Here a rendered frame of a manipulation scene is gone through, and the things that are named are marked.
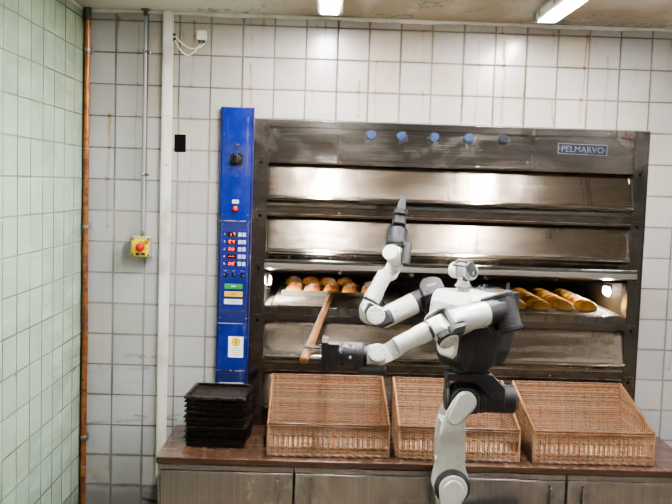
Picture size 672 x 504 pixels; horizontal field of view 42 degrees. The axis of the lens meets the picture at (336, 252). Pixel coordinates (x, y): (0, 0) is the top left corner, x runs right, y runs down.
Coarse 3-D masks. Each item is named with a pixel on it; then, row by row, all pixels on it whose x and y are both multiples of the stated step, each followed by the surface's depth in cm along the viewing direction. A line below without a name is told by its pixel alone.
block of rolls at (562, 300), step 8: (496, 288) 508; (520, 288) 508; (536, 288) 510; (560, 288) 511; (520, 296) 484; (528, 296) 474; (536, 296) 474; (544, 296) 484; (552, 296) 474; (560, 296) 500; (568, 296) 483; (576, 296) 476; (520, 304) 455; (528, 304) 465; (536, 304) 454; (544, 304) 454; (552, 304) 465; (560, 304) 455; (568, 304) 455; (576, 304) 465; (584, 304) 456; (592, 304) 456
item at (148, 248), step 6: (132, 240) 427; (138, 240) 427; (144, 240) 427; (150, 240) 427; (132, 246) 427; (144, 246) 427; (150, 246) 427; (132, 252) 427; (138, 252) 427; (144, 252) 427; (150, 252) 428
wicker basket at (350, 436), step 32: (288, 384) 436; (320, 384) 436; (352, 384) 437; (288, 416) 433; (320, 416) 433; (352, 416) 434; (384, 416) 412; (288, 448) 392; (320, 448) 393; (352, 448) 393; (384, 448) 394
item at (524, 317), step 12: (264, 312) 437; (276, 312) 437; (288, 312) 438; (300, 312) 438; (312, 312) 438; (336, 312) 438; (348, 312) 438; (420, 312) 438; (612, 324) 440; (624, 324) 440
